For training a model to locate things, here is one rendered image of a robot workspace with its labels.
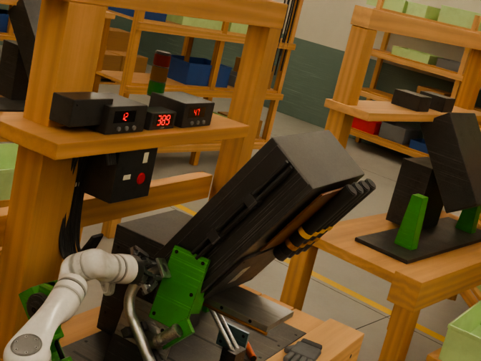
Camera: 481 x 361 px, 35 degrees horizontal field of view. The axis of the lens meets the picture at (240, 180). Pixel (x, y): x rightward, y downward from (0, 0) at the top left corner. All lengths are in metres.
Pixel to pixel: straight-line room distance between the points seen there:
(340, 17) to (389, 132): 2.19
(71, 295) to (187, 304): 0.45
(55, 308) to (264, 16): 1.40
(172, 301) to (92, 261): 0.38
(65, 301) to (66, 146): 0.37
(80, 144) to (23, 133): 0.14
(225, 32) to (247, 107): 5.16
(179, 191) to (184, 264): 0.67
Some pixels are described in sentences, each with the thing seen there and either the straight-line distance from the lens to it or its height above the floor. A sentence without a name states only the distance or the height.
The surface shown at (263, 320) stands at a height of 1.13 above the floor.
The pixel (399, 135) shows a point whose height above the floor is 0.38.
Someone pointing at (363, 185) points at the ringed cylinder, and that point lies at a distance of 2.13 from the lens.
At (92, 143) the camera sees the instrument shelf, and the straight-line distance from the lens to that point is 1.91.
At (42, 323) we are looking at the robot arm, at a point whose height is 1.25.
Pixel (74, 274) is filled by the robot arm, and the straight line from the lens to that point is 1.76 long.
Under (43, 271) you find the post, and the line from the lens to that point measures 2.15.
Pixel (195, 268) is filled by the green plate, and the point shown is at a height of 1.24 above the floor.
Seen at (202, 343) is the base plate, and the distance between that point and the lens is 2.44.
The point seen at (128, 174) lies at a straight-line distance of 2.09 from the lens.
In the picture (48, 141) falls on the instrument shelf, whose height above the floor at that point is 1.54.
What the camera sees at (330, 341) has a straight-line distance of 2.69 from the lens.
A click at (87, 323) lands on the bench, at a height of 0.88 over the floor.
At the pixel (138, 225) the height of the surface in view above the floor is 1.24.
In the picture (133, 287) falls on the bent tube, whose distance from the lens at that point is 2.13.
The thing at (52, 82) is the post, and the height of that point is 1.65.
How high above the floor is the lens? 2.00
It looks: 15 degrees down
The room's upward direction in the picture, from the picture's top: 13 degrees clockwise
